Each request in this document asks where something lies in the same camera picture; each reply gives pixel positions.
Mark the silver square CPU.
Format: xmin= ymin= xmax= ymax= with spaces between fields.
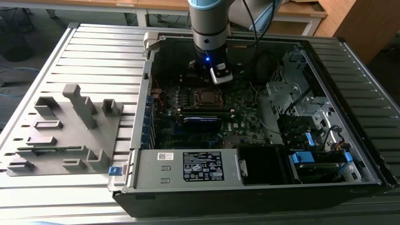
xmin=201 ymin=90 xmax=220 ymax=104

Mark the dark installed RAM stick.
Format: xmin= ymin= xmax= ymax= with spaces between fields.
xmin=180 ymin=107 xmax=232 ymax=113

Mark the black graphics card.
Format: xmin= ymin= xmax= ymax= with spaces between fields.
xmin=182 ymin=116 xmax=222 ymax=132

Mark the green motherboard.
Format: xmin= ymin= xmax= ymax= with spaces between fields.
xmin=149 ymin=75 xmax=277 ymax=150

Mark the silver metal drive cage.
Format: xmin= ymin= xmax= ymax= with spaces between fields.
xmin=265 ymin=45 xmax=332 ymax=122

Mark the dark chipset heat sink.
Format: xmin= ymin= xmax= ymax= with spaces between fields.
xmin=222 ymin=135 xmax=241 ymax=149

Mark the black plastic fan shroud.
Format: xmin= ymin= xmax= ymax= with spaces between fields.
xmin=236 ymin=144 xmax=290 ymax=186

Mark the grey power supply unit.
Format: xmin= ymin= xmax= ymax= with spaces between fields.
xmin=133 ymin=149 xmax=244 ymax=188

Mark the blue disk carrier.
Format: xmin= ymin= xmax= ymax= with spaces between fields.
xmin=289 ymin=151 xmax=316 ymax=165

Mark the grey parts rack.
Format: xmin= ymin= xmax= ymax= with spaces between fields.
xmin=5 ymin=84 xmax=124 ymax=176

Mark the wooden cabinet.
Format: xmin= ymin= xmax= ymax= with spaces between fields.
xmin=313 ymin=0 xmax=400 ymax=65

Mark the dark hard disk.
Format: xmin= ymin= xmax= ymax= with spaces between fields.
xmin=294 ymin=163 xmax=342 ymax=183

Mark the black open PC case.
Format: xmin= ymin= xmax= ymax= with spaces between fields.
xmin=110 ymin=31 xmax=400 ymax=218

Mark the black office chair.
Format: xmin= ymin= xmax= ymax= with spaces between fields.
xmin=0 ymin=7 xmax=37 ymax=63

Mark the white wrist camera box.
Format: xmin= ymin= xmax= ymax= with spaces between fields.
xmin=209 ymin=62 xmax=234 ymax=85

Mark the grey case latch handle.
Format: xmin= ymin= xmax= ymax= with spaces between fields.
xmin=142 ymin=32 xmax=160 ymax=57

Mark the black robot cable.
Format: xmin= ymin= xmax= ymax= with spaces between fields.
xmin=241 ymin=0 xmax=277 ymax=68

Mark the thick black data cable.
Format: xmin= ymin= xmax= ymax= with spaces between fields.
xmin=282 ymin=86 xmax=312 ymax=116

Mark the wooden desk white frame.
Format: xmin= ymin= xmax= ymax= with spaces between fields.
xmin=137 ymin=0 xmax=329 ymax=36
xmin=0 ymin=0 xmax=140 ymax=18

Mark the coloured wire bundle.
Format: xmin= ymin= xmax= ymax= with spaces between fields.
xmin=330 ymin=140 xmax=350 ymax=152

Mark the blue floor cable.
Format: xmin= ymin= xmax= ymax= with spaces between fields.
xmin=0 ymin=67 xmax=41 ymax=98

